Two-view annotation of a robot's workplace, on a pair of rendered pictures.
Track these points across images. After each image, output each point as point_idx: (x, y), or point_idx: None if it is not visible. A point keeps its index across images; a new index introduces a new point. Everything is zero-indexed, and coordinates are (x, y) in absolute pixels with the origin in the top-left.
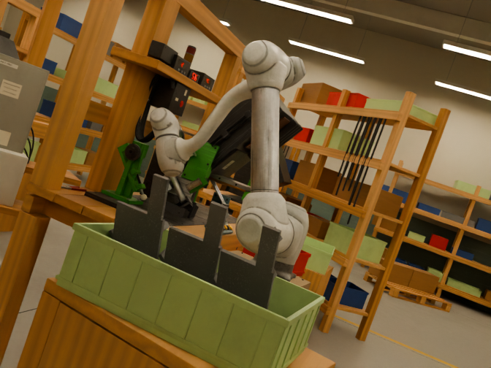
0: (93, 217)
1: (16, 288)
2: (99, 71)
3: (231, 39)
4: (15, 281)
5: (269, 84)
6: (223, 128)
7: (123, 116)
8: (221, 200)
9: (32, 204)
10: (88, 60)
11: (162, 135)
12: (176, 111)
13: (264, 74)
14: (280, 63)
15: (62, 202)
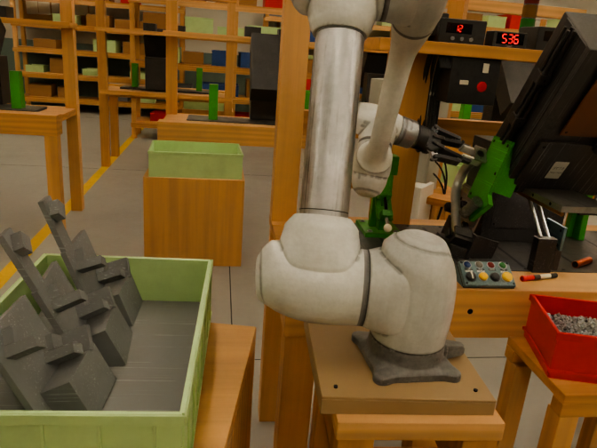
0: None
1: (270, 324)
2: (303, 77)
3: None
4: (266, 317)
5: (317, 23)
6: (520, 109)
7: None
8: (538, 231)
9: (270, 236)
10: (281, 68)
11: (359, 140)
12: (472, 100)
13: (309, 10)
14: None
15: (273, 235)
